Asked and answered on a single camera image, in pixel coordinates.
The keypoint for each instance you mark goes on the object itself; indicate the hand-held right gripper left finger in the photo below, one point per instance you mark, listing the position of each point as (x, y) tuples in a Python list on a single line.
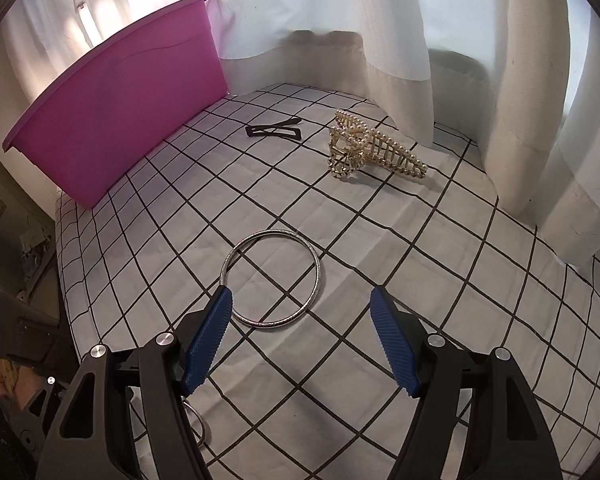
[(207, 345)]

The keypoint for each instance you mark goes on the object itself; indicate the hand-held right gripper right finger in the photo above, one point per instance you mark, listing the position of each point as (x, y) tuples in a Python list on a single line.
[(395, 345)]

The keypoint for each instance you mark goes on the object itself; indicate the black hair clip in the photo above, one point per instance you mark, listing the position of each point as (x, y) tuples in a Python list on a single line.
[(252, 131)]

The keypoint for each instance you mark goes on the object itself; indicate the black grid white tablecloth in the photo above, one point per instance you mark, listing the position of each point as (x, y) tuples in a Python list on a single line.
[(290, 375)]

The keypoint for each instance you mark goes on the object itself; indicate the white curtain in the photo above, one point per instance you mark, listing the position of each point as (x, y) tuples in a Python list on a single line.
[(405, 25)]

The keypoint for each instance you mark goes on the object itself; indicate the pink plastic storage bin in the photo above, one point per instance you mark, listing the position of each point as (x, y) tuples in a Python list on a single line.
[(125, 105)]

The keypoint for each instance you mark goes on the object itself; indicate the pearl claw hair clip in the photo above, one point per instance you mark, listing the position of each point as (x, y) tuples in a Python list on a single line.
[(380, 147)]

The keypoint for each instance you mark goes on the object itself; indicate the large silver bangle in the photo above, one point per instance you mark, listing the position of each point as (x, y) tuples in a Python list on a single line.
[(320, 280)]

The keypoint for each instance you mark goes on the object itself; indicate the small silver bangle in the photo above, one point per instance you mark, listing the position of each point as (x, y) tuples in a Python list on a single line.
[(200, 427)]

